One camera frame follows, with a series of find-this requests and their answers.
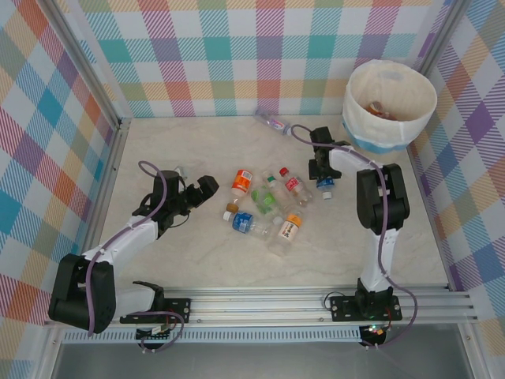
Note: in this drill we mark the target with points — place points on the crushed bottle blue band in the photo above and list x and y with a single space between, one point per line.
325 183

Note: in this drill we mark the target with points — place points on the brown bottle cap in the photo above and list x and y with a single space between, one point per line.
233 206

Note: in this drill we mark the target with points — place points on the purple label clear bottle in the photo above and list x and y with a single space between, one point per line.
274 122

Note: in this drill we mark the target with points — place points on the blue label clear bottle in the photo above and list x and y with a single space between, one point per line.
242 221

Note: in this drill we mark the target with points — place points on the brown tea bottle red label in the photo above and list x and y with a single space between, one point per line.
375 106

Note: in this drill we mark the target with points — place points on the white label orange cap bottle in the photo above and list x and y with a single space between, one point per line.
289 231

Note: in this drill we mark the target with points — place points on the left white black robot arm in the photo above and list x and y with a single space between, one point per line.
122 241

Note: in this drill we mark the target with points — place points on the cream fabric bin blue stripe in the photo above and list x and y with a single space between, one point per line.
367 126

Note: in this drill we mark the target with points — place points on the red label red cap bottle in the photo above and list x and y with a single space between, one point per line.
292 184

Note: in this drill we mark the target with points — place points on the green label clear bottle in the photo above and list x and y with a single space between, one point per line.
265 199

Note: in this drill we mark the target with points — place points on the small circuit board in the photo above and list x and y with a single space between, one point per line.
376 331
154 331

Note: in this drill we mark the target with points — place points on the grey metal panel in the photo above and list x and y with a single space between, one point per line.
256 363

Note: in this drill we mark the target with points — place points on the aluminium frame base beam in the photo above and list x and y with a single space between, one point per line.
428 209
109 169

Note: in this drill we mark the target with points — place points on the left black mount plate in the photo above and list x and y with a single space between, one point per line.
179 306

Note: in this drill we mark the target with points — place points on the black mount plate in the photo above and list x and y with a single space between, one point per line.
343 308
179 306

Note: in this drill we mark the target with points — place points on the aluminium mounting rail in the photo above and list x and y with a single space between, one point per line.
256 306

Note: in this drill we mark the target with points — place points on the right black mount plate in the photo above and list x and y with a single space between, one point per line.
343 308

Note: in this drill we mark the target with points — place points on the aluminium frame post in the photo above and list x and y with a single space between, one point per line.
88 65
440 35

